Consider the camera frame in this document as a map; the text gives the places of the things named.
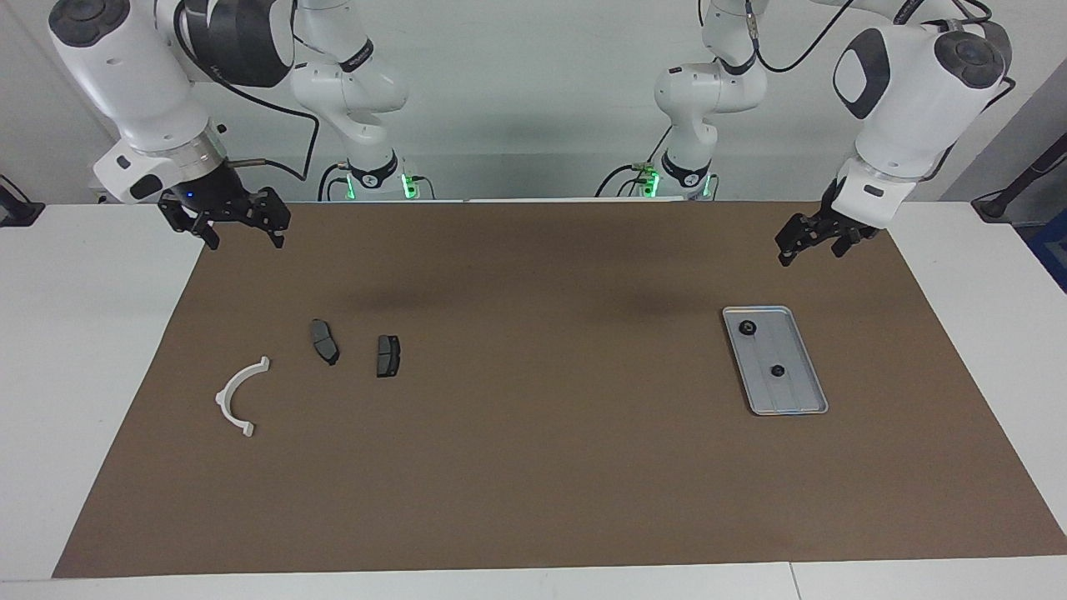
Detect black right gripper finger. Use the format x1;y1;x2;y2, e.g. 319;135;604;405
158;192;221;251
253;188;292;249

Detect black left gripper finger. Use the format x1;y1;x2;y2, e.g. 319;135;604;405
774;213;824;268
832;227;878;258

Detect silver metal tray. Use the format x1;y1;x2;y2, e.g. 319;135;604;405
722;305;829;416

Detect curved dark grey brake pad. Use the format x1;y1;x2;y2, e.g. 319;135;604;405
310;319;340;367

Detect black stand foot with pole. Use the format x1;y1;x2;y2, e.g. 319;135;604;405
971;133;1067;222

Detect blue crate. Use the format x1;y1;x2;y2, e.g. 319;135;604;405
1024;208;1067;293

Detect brown table mat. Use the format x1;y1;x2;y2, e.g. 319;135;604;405
52;200;1067;578

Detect black right base cable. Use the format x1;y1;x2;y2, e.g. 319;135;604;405
318;162;351;202

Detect black base cable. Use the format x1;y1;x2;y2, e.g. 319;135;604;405
594;125;672;198
318;162;351;202

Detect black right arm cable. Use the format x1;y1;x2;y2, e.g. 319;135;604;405
200;58;322;184

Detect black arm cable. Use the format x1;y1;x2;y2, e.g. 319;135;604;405
744;0;1016;183
200;58;322;184

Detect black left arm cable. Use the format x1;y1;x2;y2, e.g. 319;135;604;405
744;0;1016;183

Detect white curved plastic bracket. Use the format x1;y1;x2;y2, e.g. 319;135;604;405
215;356;272;438

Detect black left base cable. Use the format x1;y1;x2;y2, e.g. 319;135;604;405
594;125;672;198

